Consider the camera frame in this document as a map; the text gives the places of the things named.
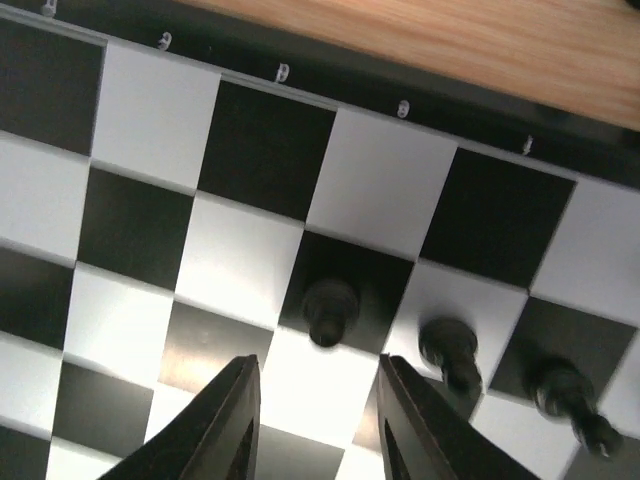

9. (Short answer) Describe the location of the black and silver chessboard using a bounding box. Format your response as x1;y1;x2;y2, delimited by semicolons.
1;1;639;479

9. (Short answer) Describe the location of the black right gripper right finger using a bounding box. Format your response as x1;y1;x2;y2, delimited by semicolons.
377;354;536;480

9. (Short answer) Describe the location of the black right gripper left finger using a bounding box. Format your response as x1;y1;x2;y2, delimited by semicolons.
101;354;261;480

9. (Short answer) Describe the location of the black pawn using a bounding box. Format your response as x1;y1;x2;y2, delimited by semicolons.
523;357;624;460
301;278;360;349

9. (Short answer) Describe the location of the black knight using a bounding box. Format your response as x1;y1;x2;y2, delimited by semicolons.
418;316;483;397

